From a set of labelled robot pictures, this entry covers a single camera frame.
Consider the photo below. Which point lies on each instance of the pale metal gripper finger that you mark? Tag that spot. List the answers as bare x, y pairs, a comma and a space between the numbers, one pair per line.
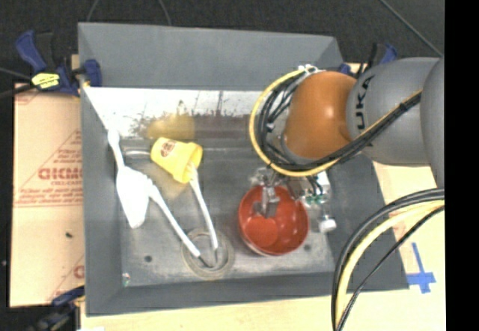
259, 207
272, 206

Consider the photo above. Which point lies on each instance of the brown cardboard board, red print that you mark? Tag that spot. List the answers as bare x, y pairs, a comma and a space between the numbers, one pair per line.
45, 157

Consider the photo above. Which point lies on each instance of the red plastic bowl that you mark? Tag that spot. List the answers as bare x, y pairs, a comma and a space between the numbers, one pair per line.
288, 224

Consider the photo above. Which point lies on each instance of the white plastic stick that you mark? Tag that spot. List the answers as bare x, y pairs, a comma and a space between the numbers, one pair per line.
206, 209
172, 221

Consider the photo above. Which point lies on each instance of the white plastic spoon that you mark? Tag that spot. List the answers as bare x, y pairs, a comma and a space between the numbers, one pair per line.
131, 194

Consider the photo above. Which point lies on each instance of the grey metal bin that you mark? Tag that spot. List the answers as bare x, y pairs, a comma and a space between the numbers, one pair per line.
224, 60

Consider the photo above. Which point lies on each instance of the yellow plastic cup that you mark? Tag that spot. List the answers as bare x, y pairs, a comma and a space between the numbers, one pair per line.
176, 157

